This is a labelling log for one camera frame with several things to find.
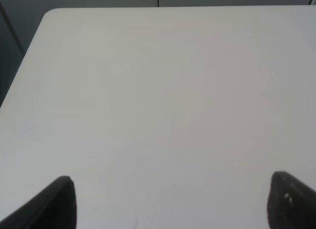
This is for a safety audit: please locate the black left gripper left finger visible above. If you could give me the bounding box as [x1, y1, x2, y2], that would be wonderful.
[0, 176, 77, 229]

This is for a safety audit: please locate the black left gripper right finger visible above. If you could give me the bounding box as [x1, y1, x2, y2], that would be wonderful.
[267, 171, 316, 229]

